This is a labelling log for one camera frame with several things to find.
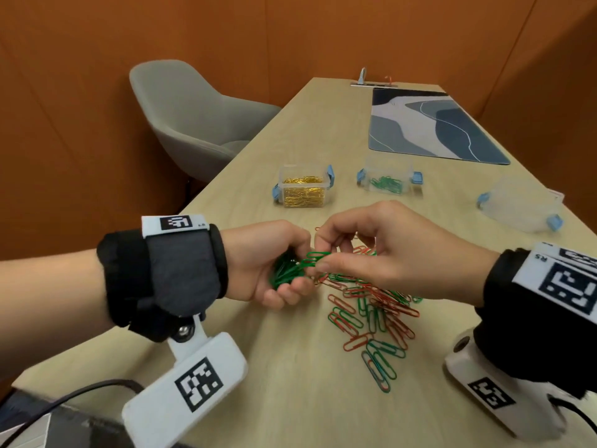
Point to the person's right hand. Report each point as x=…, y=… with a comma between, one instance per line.
x=420, y=261

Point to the person's left hand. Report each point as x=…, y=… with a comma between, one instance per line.
x=252, y=256

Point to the handful of green paper clips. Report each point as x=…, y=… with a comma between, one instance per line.
x=289, y=270

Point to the pile of colored paper clips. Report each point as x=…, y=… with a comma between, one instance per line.
x=378, y=300

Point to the sorted heap of gold clips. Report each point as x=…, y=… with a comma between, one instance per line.
x=304, y=193

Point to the sorted heap of green clips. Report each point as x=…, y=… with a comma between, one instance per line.
x=386, y=185

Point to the transparent box with blue latches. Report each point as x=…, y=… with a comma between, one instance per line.
x=517, y=205
x=389, y=167
x=303, y=170

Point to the white left marker band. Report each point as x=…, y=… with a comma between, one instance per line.
x=151, y=226

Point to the white marker band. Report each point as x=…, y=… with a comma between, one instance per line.
x=524, y=270
x=151, y=226

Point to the white right marker band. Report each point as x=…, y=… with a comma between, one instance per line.
x=524, y=270

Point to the blue patterned desk mat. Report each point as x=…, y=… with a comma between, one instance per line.
x=438, y=130

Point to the grey shell chair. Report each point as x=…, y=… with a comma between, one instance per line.
x=196, y=116

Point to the grey white box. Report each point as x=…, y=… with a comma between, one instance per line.
x=28, y=433

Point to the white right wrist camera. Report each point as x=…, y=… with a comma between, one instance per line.
x=466, y=363

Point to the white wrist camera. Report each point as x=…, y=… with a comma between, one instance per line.
x=154, y=415
x=466, y=363

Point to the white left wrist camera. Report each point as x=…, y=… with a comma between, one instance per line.
x=154, y=415

